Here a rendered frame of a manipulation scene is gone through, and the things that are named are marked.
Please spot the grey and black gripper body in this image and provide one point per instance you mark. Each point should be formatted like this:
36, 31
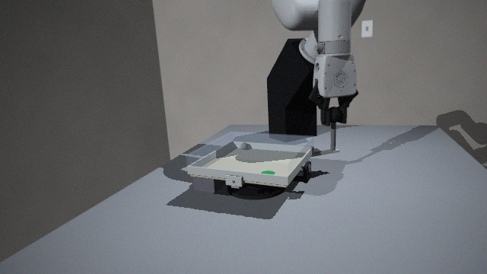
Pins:
336, 75

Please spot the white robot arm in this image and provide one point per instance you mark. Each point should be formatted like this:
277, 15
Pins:
329, 20

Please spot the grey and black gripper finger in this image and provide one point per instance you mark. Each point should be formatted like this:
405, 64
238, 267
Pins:
344, 105
323, 105

